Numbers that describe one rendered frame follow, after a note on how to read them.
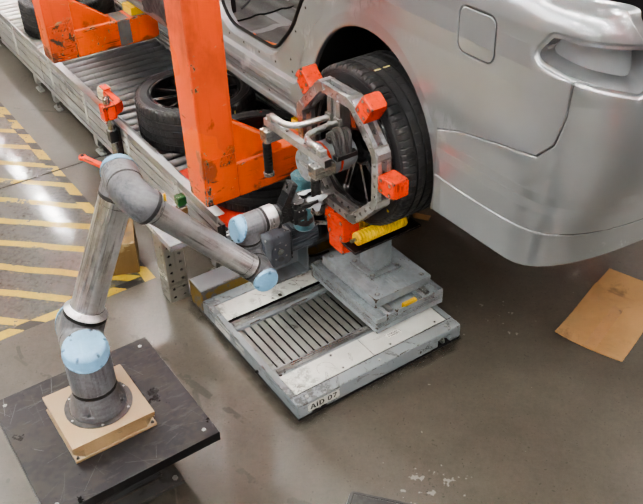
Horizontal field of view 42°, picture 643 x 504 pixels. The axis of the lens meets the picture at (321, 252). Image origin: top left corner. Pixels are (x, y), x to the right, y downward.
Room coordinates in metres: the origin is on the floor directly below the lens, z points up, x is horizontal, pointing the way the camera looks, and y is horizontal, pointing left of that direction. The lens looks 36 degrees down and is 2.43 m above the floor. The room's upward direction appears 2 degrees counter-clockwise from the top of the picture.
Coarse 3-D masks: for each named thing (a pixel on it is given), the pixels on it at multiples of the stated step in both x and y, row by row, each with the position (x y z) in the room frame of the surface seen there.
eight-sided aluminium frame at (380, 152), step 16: (320, 80) 2.91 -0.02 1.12; (336, 80) 2.91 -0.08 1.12; (304, 96) 3.00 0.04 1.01; (320, 96) 2.98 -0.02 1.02; (336, 96) 2.81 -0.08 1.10; (352, 96) 2.76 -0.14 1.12; (304, 112) 3.03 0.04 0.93; (352, 112) 2.72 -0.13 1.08; (304, 128) 3.02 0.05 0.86; (368, 128) 2.67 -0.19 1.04; (368, 144) 2.65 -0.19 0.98; (384, 144) 2.64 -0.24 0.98; (384, 160) 2.61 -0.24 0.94; (336, 192) 2.92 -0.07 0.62; (336, 208) 2.83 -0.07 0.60; (352, 208) 2.81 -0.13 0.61; (368, 208) 2.65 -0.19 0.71
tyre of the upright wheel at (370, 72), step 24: (336, 72) 2.96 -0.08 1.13; (360, 72) 2.85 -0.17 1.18; (384, 72) 2.85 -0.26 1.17; (384, 96) 2.73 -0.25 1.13; (408, 96) 2.76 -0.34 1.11; (384, 120) 2.70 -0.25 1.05; (408, 120) 2.69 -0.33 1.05; (408, 144) 2.63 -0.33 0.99; (408, 168) 2.61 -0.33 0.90; (432, 168) 2.66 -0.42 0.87; (408, 192) 2.61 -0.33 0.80; (384, 216) 2.70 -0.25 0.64
